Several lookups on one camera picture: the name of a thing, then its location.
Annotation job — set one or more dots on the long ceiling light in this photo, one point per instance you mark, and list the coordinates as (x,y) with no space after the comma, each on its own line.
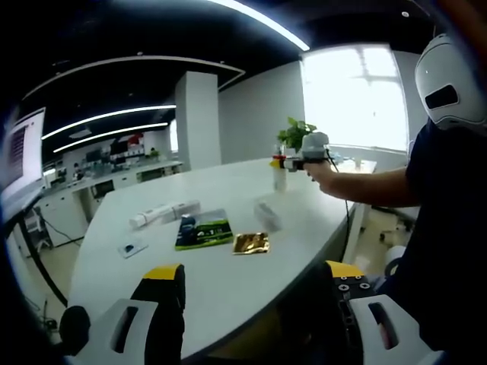
(266,21)

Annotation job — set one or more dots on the gold skincare sachet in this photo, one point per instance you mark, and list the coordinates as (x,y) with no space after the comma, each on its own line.
(251,243)

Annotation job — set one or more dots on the small clear packet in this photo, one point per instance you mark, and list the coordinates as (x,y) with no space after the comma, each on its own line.
(131,249)

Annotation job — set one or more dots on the potted green plant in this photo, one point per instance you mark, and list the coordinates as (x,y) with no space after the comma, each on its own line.
(295,133)

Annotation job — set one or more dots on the white lab counter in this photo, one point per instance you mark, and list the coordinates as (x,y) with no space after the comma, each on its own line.
(125,178)

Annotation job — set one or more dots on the ceiling light strip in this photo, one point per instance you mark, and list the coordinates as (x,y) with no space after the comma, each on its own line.
(106,116)
(110,133)

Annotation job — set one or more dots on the person's right hand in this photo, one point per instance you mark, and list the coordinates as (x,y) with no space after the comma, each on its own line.
(323,178)

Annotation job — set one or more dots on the white office chair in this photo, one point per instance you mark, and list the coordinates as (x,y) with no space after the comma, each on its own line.
(38,228)

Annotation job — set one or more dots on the white worn device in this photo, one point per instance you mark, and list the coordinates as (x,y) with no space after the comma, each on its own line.
(445,68)

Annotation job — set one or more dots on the white skincare spray bottle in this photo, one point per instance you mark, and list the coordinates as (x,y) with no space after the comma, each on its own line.
(268,214)

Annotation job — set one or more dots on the white skincare tube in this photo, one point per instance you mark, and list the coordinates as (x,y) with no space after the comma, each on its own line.
(152,216)

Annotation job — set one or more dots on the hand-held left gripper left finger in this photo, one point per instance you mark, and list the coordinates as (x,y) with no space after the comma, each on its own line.
(156,311)

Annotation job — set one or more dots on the black monitor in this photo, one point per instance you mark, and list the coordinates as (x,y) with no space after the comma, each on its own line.
(93,156)

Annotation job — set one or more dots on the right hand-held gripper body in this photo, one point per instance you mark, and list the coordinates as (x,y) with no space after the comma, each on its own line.
(316,146)

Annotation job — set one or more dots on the standing desk with black legs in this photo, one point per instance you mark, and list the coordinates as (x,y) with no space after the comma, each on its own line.
(23,200)

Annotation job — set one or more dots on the green black skincare sachet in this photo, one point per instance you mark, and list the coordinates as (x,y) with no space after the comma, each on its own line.
(205,235)

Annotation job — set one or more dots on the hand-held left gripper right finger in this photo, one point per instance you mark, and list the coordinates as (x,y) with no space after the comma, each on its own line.
(407,336)

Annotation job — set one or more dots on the person in dark shirt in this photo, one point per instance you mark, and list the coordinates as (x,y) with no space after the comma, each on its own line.
(449,228)

